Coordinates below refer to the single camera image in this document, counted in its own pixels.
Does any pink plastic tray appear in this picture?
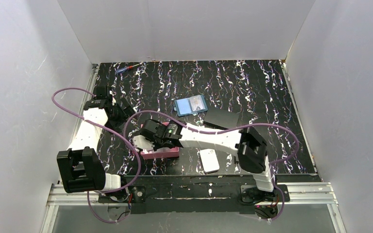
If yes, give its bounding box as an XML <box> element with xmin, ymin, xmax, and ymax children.
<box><xmin>141</xmin><ymin>122</ymin><xmax>179</xmax><ymax>159</ymax></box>

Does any blue leather card holder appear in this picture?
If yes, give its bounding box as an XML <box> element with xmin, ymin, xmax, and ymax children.
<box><xmin>174</xmin><ymin>95</ymin><xmax>208</xmax><ymax>117</ymax></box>

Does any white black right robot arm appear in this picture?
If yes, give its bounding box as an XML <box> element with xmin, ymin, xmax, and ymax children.
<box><xmin>133</xmin><ymin>119</ymin><xmax>278</xmax><ymax>202</ymax></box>

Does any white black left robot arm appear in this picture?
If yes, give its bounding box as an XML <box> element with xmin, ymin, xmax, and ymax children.
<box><xmin>56</xmin><ymin>86</ymin><xmax>136</xmax><ymax>193</ymax></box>

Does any white small box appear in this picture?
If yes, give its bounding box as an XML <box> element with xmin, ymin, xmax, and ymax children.
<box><xmin>199</xmin><ymin>149</ymin><xmax>220</xmax><ymax>174</ymax></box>

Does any dark grey perforated box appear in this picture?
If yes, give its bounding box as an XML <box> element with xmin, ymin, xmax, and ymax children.
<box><xmin>203</xmin><ymin>107</ymin><xmax>239</xmax><ymax>130</ymax></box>

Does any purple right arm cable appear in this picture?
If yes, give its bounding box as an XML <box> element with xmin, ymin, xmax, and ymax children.
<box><xmin>123</xmin><ymin>110</ymin><xmax>300</xmax><ymax>222</ymax></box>

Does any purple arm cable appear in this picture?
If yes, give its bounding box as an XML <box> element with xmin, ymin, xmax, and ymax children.
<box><xmin>51</xmin><ymin>87</ymin><xmax>142</xmax><ymax>224</ymax></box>
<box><xmin>123</xmin><ymin>110</ymin><xmax>300</xmax><ymax>222</ymax></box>

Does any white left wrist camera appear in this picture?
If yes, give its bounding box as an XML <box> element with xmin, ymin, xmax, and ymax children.
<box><xmin>108</xmin><ymin>90</ymin><xmax>116</xmax><ymax>105</ymax></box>

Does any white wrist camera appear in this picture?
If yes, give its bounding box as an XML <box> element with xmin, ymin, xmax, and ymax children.
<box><xmin>132</xmin><ymin>135</ymin><xmax>154</xmax><ymax>152</ymax></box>
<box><xmin>108</xmin><ymin>90</ymin><xmax>116</xmax><ymax>105</ymax></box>

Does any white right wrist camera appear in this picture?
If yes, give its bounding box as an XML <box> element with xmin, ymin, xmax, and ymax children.
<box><xmin>132</xmin><ymin>135</ymin><xmax>154</xmax><ymax>152</ymax></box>

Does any blue red handled screwdriver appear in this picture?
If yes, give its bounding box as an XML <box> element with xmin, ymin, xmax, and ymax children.
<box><xmin>115</xmin><ymin>63</ymin><xmax>141</xmax><ymax>74</ymax></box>

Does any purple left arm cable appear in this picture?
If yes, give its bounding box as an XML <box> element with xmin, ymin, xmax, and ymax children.
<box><xmin>51</xmin><ymin>87</ymin><xmax>142</xmax><ymax>224</ymax></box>

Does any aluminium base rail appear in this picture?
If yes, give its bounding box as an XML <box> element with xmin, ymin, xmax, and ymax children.
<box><xmin>41</xmin><ymin>183</ymin><xmax>346</xmax><ymax>233</ymax></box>

